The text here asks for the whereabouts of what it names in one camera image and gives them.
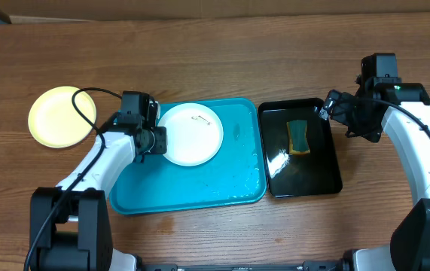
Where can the blue plastic tray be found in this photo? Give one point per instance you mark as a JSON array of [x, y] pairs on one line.
[[235, 175]]

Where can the yellow-green plate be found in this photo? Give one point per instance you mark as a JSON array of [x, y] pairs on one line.
[[53, 120]]

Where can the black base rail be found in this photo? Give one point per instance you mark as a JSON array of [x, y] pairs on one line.
[[309, 265]]

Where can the yellow green sponge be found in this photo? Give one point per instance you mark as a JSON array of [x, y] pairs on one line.
[[297, 141]]

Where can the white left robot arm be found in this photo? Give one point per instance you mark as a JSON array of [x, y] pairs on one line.
[[69, 224]]

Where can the black water tray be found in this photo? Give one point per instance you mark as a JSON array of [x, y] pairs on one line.
[[291, 175]]

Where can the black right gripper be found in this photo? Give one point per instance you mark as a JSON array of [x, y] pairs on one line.
[[373, 132]]

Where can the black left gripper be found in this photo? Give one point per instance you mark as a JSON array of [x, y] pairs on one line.
[[161, 145]]

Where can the white plate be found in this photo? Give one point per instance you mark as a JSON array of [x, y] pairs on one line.
[[194, 134]]

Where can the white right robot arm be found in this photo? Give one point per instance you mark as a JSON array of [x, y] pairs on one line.
[[402, 112]]

